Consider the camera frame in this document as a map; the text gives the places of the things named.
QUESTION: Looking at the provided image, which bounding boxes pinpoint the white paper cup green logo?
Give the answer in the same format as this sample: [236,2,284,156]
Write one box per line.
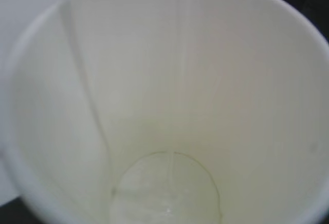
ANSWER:
[1,0,328,223]

